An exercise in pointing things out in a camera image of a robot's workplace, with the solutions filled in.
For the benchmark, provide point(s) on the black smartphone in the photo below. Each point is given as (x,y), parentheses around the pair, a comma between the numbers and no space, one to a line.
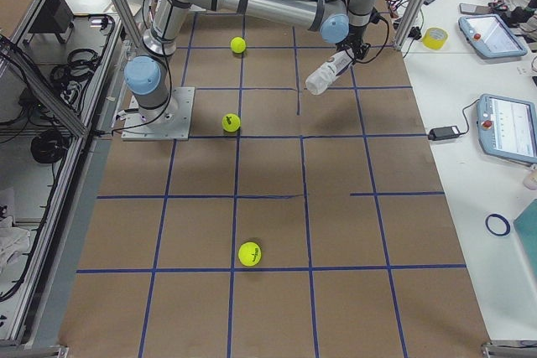
(473,9)

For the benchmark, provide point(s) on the tennis ball far right side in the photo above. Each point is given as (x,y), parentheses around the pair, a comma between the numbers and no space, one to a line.
(249,254)

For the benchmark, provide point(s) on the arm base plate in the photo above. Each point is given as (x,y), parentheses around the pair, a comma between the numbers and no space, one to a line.
(170,123)

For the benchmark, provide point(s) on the tennis ball near base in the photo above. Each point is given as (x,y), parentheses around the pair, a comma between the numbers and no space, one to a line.
(231,122)

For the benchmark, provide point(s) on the tennis ball front centre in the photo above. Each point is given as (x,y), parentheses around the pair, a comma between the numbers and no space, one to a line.
(238,45)

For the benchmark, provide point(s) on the grey teach pendant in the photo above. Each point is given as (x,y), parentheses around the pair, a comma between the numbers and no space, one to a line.
(506,128)
(490,36)

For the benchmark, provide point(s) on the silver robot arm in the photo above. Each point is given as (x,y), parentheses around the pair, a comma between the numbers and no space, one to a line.
(339,22)

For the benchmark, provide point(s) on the grey teach pendant near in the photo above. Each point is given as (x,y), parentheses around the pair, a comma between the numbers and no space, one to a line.
(506,128)

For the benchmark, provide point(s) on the clear tennis ball can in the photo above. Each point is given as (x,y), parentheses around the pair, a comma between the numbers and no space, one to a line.
(323,77)

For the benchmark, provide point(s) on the grey teach pendant far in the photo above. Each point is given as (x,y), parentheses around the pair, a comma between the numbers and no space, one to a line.
(490,36)

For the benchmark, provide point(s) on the yellow tape roll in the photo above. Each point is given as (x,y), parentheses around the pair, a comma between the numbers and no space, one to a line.
(435,38)

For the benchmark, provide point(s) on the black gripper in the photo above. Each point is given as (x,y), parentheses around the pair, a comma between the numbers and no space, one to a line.
(355,44)

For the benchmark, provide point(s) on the small black adapter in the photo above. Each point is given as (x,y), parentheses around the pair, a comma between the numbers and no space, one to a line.
(443,133)

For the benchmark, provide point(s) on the aluminium frame post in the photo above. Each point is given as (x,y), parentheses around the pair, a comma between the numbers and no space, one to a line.
(415,1)

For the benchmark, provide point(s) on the white crumpled cloth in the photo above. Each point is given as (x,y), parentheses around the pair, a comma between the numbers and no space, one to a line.
(15,241)

